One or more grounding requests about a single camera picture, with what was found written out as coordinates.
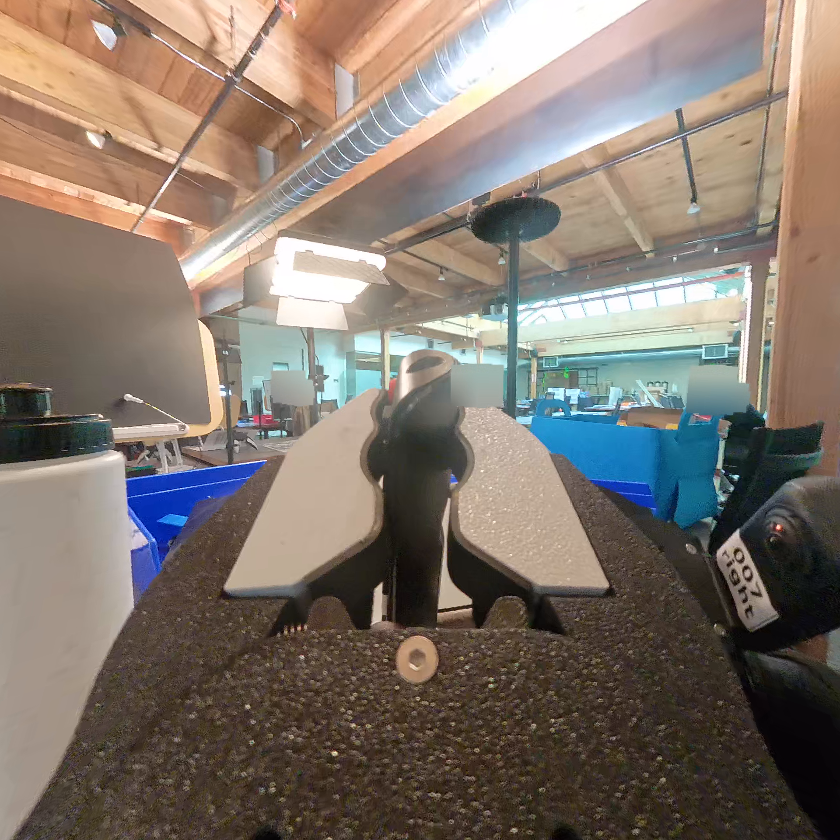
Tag white plastic bottle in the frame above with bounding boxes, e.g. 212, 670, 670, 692
0, 384, 137, 837

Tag black wood-edged panel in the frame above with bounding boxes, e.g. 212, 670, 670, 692
0, 196, 224, 439

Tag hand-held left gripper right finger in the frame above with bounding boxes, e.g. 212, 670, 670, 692
448, 406, 613, 599

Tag black tripod pole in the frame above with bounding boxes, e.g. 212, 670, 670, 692
217, 338, 260, 466

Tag small blue bin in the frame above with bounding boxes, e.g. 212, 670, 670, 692
591, 479, 658, 516

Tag silver spiral air duct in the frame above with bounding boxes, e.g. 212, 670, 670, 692
178, 0, 546, 284

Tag black floor lamp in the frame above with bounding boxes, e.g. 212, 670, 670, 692
470, 196, 563, 418

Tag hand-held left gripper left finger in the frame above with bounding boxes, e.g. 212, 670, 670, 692
223, 387, 389, 599

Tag wooden post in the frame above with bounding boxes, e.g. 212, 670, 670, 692
766, 0, 840, 475

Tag white panel stand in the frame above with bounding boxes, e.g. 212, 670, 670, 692
112, 392, 193, 475

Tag black curved electronic device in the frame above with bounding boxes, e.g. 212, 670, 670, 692
366, 349, 475, 627

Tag softbox light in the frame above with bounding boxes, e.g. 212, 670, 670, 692
243, 233, 409, 331

